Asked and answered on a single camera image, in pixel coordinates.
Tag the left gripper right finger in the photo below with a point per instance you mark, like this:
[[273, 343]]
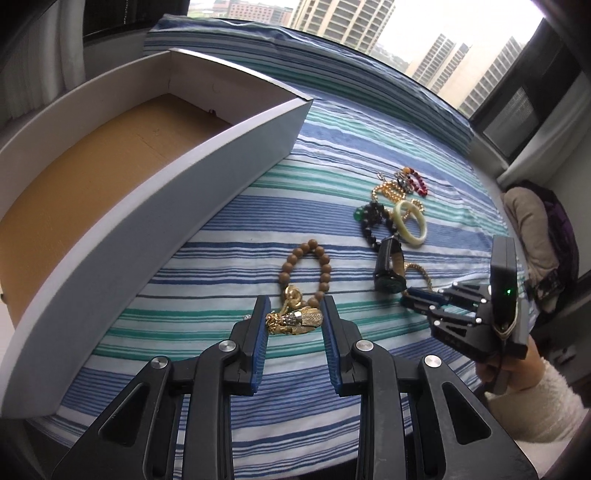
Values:
[[418, 420]]

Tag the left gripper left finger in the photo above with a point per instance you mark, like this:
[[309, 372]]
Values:
[[135, 436]]

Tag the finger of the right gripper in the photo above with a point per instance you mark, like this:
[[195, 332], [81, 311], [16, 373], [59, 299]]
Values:
[[426, 295], [428, 306]]

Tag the gold bangle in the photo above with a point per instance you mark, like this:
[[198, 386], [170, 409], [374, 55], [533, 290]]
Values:
[[411, 267]]

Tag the gold charm pendant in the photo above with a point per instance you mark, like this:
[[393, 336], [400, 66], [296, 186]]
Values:
[[297, 316]]

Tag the right hand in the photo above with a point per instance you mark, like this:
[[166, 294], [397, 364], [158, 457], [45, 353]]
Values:
[[524, 373]]

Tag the pale jade bangle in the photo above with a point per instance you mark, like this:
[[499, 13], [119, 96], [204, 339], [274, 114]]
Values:
[[405, 211]]

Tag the striped bed sheet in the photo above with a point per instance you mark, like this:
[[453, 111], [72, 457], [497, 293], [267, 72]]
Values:
[[297, 219]]

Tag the white fleece sleeve right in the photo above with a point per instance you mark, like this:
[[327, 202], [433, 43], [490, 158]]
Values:
[[548, 412]]

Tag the beige cushion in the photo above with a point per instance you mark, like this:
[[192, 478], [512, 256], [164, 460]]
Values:
[[529, 219]]

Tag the white curtain right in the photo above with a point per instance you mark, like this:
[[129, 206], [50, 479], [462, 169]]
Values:
[[556, 139]]

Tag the white curtain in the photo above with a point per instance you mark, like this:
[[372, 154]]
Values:
[[556, 139], [47, 61]]

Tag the white cardboard box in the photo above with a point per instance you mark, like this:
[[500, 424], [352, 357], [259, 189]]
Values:
[[104, 185]]

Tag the white curtain left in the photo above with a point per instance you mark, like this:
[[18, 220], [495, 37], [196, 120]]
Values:
[[47, 61]]

